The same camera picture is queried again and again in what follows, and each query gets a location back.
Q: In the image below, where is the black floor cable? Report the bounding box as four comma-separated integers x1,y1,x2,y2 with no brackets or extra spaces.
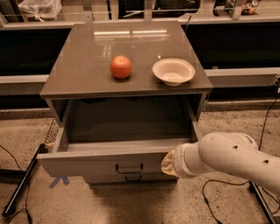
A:
201,87,280,224

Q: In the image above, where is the black bar right floor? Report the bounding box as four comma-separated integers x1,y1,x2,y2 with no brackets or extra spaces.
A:
249,182,280,224

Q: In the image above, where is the lower grey drawer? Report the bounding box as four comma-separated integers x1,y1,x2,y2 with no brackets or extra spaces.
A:
84,174,177,185

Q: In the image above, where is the blue tape cross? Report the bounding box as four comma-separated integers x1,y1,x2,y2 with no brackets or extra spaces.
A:
49,177,70,189

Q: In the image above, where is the black bar left floor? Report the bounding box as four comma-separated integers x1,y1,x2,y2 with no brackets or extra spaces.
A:
2,143,46,218

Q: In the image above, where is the white paper bowl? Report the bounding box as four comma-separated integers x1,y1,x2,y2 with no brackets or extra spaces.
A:
152,59,196,87

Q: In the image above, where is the red apple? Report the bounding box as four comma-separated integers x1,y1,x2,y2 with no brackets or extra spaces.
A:
110,55,132,79

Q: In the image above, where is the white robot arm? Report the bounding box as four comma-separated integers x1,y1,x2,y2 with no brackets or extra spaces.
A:
161,132,280,195

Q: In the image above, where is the grey drawer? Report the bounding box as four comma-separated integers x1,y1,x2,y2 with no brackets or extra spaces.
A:
84,174,177,185
38,99,200,178

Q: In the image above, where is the grey top drawer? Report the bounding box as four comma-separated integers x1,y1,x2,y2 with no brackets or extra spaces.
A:
38,99,200,178

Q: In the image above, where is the wire mesh basket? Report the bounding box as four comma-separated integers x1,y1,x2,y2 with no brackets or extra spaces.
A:
45,120,59,152

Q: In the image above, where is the grey drawer cabinet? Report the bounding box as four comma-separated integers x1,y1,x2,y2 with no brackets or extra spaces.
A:
40,21,212,122

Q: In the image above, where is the thin black cable left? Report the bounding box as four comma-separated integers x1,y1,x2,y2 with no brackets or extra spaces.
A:
0,144,33,224

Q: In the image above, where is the black drawer handle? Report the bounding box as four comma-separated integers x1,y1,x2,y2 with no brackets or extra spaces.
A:
115,164,144,174
125,175,142,183

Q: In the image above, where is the black top drawer handle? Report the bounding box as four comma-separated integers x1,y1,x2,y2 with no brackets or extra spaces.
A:
115,164,144,174

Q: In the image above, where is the black bar floor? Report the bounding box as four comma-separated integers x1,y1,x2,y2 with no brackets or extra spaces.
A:
249,182,280,224
2,143,46,218

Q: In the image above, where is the white plastic bag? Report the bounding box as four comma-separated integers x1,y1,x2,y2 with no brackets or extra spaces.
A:
17,0,62,22

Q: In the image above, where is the black lower drawer handle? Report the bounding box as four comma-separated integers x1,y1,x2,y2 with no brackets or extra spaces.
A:
125,175,142,183

